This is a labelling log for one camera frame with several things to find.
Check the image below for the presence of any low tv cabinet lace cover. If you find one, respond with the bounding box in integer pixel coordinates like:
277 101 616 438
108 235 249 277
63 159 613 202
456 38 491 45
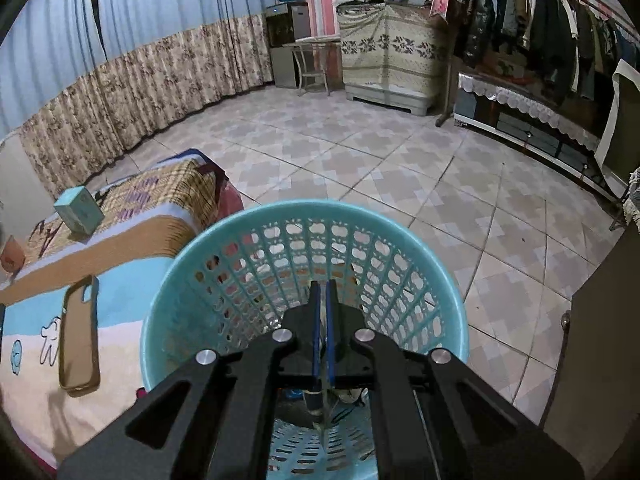
454 72 625 202

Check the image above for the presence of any pink mug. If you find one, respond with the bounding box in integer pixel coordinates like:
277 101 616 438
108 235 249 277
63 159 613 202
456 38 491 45
0 236 26 274

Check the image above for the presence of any dark wooden furniture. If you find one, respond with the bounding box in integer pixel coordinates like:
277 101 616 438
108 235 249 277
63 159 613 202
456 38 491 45
541 226 639 479

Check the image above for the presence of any silver foil snack packet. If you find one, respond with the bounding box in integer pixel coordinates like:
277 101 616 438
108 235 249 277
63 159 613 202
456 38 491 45
303 388 366 436

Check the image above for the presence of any cloth covered cabinet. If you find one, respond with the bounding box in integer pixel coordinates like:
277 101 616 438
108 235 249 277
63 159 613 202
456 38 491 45
336 3 448 116

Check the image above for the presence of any light blue plastic basket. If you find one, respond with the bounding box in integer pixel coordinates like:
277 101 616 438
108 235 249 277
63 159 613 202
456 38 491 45
139 198 471 480

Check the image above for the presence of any blue floral curtain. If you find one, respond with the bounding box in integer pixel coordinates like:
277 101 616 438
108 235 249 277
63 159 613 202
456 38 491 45
1 0 272 196

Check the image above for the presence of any teal cardboard box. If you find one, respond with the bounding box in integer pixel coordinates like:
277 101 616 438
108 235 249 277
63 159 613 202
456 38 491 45
53 185 104 236

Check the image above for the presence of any grey water dispenser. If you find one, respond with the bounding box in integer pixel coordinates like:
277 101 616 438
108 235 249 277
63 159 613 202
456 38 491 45
264 1 311 89

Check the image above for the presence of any cartoon patterned blanket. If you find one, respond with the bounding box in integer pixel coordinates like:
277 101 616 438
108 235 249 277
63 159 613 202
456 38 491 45
1 150 228 470

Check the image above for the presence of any black smartphone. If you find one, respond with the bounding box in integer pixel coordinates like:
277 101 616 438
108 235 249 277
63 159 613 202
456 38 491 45
0 304 6 361

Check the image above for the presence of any brown phone case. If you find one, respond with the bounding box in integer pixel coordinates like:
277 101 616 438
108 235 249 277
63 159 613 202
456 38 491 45
58 275 100 396

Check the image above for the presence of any small metal table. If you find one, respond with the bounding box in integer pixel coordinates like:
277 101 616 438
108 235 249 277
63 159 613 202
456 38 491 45
284 35 344 96

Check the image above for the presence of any clothes rack with garments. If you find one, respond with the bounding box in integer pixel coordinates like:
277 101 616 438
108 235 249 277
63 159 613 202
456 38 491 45
448 0 639 136

